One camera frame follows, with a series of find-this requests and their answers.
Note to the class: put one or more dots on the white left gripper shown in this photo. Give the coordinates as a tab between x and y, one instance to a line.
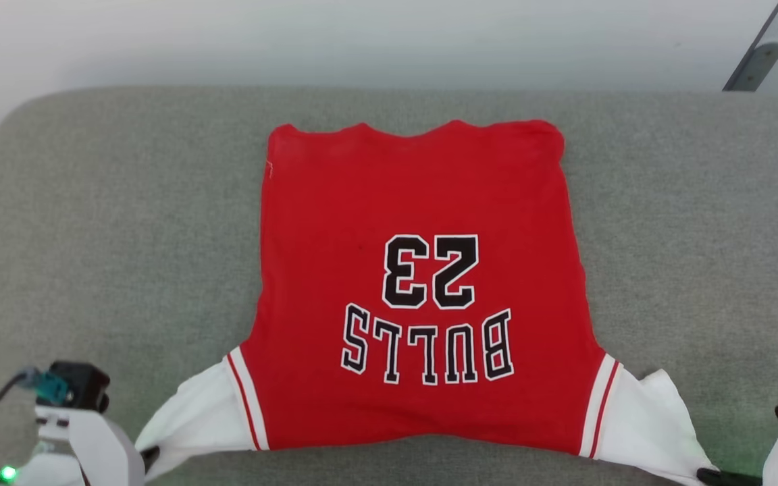
98	449

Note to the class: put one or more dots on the red Bulls jersey white sleeves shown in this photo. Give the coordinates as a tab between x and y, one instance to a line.
423	202

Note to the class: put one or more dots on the grey fabric sofa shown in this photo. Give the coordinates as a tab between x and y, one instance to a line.
125	236

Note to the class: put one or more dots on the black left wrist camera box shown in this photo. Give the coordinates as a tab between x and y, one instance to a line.
85	386

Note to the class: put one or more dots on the grey metal hinge bracket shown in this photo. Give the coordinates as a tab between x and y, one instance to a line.
757	64

